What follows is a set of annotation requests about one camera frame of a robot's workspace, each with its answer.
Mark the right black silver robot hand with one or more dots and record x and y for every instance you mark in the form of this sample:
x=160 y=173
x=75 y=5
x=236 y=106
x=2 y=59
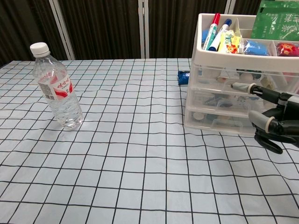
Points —
x=282 y=126

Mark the clear plastic tray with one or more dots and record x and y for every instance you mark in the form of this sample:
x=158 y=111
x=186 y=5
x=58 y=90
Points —
x=201 y=78

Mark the clear plastic storage box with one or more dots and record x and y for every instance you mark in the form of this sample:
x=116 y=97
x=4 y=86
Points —
x=203 y=123

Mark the white plastic drawer organizer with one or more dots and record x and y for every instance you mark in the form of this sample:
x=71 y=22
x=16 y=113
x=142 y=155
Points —
x=233 y=60

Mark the red snack packet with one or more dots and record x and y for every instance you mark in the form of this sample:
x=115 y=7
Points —
x=288 y=49

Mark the blue item in clear wrap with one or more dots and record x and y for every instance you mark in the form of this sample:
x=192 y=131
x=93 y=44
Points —
x=257 y=47

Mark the yellow lion snack packet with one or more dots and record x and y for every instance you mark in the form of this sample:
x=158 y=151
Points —
x=230 y=44

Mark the green tea packet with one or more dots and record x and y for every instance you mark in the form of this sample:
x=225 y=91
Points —
x=275 y=23

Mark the blue cap whiteboard marker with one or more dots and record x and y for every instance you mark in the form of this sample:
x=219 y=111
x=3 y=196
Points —
x=217 y=39

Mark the blue tissue pack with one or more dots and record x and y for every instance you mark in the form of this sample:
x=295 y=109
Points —
x=183 y=77

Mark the red cap whiteboard marker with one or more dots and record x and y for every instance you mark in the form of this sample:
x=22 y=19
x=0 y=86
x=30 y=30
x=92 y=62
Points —
x=212 y=30

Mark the blue eraser block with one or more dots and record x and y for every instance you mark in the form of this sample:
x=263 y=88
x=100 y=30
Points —
x=205 y=35

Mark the white black checkered tablecloth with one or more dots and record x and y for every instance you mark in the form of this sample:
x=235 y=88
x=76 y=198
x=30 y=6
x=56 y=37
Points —
x=140 y=151

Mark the dark folding screen partition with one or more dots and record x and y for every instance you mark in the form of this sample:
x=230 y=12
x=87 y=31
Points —
x=105 y=28

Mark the clear plastic water bottle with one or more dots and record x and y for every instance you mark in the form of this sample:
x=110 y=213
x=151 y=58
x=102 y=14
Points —
x=58 y=98

